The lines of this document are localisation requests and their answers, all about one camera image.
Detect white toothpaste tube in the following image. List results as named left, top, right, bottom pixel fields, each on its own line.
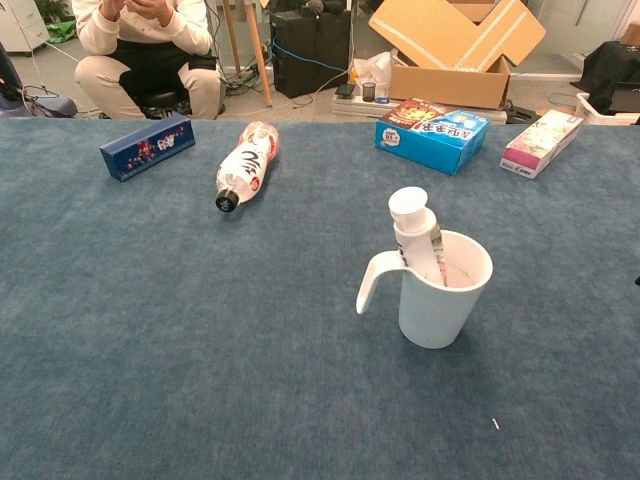
left=388, top=186, right=448, bottom=288

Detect white pink small box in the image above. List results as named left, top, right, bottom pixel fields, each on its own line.
left=499, top=109, right=585, bottom=180

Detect plastic bottle red white label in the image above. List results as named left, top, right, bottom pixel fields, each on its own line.
left=215, top=120, right=281, bottom=215

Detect blue table mat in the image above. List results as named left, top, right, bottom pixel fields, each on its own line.
left=0, top=117, right=640, bottom=480

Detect blue snack box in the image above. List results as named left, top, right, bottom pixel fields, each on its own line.
left=374, top=97, right=491, bottom=177

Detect white plastic bag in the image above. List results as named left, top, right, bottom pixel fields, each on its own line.
left=349, top=49, right=394, bottom=99

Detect black computer case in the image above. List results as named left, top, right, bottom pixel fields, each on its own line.
left=269, top=9, right=352, bottom=100

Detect dark blue long box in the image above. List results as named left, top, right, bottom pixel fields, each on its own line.
left=98, top=112, right=197, bottom=183

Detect wooden easel legs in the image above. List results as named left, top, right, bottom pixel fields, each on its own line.
left=222, top=0, right=275, bottom=109

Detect black stool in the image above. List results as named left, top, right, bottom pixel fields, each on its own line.
left=142, top=89, right=194, bottom=121

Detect cardboard box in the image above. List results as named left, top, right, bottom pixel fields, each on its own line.
left=368, top=0, right=547, bottom=110

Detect seated person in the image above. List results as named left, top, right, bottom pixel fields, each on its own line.
left=71, top=0, right=224, bottom=121

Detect dark blue machine housing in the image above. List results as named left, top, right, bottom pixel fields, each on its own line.
left=0, top=42, right=79, bottom=120

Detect white storage bin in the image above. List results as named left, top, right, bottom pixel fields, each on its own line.
left=575, top=92, right=640, bottom=126

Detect black cloth cover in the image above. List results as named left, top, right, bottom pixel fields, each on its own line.
left=582, top=40, right=640, bottom=116

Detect white cabinet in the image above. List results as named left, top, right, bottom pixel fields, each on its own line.
left=0, top=0, right=51, bottom=54

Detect white plastic mug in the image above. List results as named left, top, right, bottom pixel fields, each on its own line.
left=355, top=229, right=495, bottom=350

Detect blue cable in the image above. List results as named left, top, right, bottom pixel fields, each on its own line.
left=272, top=39, right=351, bottom=75

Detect black flat bracket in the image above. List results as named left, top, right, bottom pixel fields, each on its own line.
left=504, top=99, right=544, bottom=125

